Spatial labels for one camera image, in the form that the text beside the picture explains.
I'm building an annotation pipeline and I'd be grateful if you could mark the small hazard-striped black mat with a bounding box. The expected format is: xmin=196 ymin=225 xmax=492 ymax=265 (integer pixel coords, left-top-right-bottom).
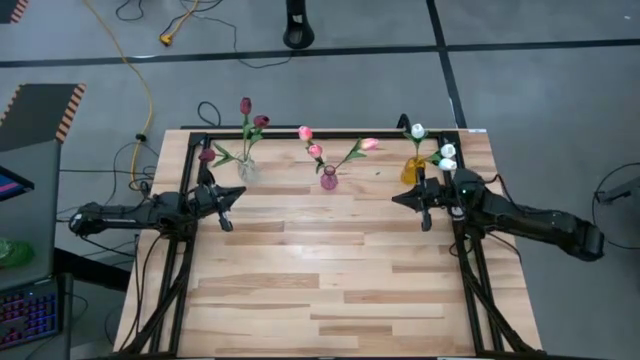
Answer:
xmin=0 ymin=0 xmax=29 ymax=25

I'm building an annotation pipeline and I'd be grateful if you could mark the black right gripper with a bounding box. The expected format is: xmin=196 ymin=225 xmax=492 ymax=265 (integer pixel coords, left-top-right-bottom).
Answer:
xmin=392 ymin=167 xmax=454 ymax=232

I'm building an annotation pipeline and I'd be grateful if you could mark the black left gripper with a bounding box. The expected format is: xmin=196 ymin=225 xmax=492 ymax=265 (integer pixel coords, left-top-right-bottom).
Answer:
xmin=192 ymin=167 xmax=247 ymax=233

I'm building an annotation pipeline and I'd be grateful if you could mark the green stem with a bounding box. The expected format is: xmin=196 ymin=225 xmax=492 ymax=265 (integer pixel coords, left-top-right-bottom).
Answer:
xmin=307 ymin=143 xmax=329 ymax=175

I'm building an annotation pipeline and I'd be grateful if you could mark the backlit keyboard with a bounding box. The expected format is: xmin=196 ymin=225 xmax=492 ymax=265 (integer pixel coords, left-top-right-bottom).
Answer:
xmin=0 ymin=287 xmax=60 ymax=351

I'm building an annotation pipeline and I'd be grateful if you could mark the black stand base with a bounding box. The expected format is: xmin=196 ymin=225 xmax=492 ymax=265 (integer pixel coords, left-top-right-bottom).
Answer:
xmin=282 ymin=0 xmax=316 ymax=50

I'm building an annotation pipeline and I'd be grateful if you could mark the pink glass vase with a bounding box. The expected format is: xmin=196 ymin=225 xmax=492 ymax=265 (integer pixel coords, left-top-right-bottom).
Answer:
xmin=319 ymin=164 xmax=339 ymax=192

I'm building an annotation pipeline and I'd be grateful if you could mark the yellow cable with plug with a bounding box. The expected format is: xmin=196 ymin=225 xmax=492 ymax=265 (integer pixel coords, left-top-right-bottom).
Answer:
xmin=158 ymin=0 xmax=200 ymax=48

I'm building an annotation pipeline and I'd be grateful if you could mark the large hazard-striped black mat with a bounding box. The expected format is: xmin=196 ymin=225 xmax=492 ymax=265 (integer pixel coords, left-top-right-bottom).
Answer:
xmin=0 ymin=83 xmax=87 ymax=154

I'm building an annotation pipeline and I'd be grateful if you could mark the black desk beam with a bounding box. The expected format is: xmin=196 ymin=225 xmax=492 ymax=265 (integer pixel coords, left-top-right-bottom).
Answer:
xmin=52 ymin=247 xmax=132 ymax=293

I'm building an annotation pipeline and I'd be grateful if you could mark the dark red tulip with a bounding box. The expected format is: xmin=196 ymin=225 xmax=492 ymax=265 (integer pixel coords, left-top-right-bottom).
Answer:
xmin=198 ymin=142 xmax=246 ymax=169
xmin=247 ymin=114 xmax=271 ymax=164
xmin=238 ymin=96 xmax=254 ymax=164

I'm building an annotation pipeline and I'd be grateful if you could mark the small black cable loop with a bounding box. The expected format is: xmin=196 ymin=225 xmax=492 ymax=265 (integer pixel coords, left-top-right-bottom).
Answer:
xmin=196 ymin=101 xmax=225 ymax=129

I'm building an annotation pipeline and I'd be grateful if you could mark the long yellow cable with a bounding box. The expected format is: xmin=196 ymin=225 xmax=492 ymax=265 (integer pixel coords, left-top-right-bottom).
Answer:
xmin=81 ymin=0 xmax=154 ymax=174

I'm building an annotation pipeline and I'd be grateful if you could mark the large black cable loop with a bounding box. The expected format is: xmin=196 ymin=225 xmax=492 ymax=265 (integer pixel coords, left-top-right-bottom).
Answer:
xmin=591 ymin=161 xmax=640 ymax=251

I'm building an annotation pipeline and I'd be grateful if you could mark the amber glass vase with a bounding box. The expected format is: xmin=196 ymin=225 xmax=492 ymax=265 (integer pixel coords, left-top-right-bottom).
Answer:
xmin=399 ymin=156 xmax=427 ymax=186

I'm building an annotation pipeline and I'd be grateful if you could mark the green object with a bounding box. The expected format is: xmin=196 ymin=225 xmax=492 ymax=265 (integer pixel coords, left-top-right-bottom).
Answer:
xmin=0 ymin=238 xmax=35 ymax=269

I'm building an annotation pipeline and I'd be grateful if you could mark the black floor cable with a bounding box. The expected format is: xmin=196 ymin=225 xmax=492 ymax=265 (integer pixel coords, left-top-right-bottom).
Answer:
xmin=114 ymin=0 xmax=294 ymax=70

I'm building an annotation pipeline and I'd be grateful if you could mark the white and blue tulip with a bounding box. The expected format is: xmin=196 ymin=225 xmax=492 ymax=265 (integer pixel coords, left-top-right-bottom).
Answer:
xmin=427 ymin=157 xmax=459 ymax=172
xmin=427 ymin=143 xmax=458 ymax=164
xmin=403 ymin=122 xmax=427 ymax=161

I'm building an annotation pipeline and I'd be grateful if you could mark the pink tulip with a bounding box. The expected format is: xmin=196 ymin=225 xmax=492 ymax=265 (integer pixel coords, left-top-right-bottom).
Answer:
xmin=332 ymin=137 xmax=380 ymax=171
xmin=297 ymin=125 xmax=326 ymax=174

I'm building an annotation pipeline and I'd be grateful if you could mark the grey side desk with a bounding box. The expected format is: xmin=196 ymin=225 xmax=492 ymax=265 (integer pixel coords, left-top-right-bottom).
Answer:
xmin=0 ymin=139 xmax=74 ymax=360

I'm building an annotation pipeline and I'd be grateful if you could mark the clear glass vase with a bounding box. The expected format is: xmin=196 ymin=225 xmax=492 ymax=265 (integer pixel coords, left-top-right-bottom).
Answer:
xmin=236 ymin=152 xmax=261 ymax=184

